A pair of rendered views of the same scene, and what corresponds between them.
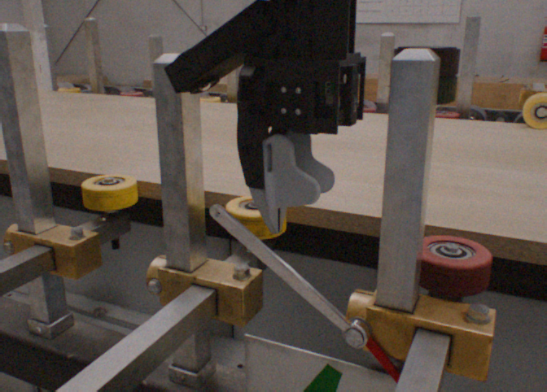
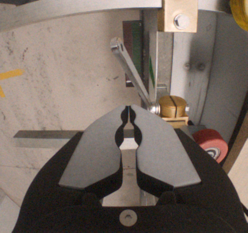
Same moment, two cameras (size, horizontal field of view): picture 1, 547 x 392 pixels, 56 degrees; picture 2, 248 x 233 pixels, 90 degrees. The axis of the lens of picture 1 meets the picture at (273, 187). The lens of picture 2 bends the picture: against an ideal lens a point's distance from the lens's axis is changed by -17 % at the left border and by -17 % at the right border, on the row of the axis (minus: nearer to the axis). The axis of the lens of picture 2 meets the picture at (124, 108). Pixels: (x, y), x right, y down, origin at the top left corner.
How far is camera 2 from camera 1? 0.46 m
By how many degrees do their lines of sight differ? 89
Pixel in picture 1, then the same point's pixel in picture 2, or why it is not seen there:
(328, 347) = (220, 42)
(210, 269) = not seen: outside the picture
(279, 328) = not seen: hidden behind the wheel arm
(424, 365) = (130, 144)
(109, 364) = (55, 7)
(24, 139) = not seen: outside the picture
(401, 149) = not seen: hidden behind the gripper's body
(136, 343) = (77, 3)
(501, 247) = (230, 160)
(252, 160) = (60, 170)
